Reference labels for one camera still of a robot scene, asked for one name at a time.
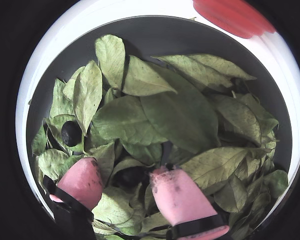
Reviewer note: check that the pink padded gripper finger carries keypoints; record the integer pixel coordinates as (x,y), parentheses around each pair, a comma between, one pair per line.
(180,197)
(81,183)

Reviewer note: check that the dark blueberry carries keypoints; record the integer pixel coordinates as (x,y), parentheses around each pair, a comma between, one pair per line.
(68,133)
(131,176)

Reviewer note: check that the dark grey round bowl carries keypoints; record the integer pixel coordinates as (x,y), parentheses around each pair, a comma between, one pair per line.
(165,35)

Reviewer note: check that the green dried leaf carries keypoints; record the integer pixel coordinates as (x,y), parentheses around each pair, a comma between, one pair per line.
(276,182)
(192,18)
(125,122)
(231,197)
(215,165)
(87,95)
(145,77)
(195,71)
(52,162)
(112,207)
(225,66)
(240,117)
(110,60)
(60,100)

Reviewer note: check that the large dark green leaf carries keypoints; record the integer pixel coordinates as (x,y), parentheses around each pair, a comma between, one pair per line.
(185,110)

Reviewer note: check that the orange collapsible cup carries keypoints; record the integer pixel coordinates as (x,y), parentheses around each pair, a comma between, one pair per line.
(230,15)

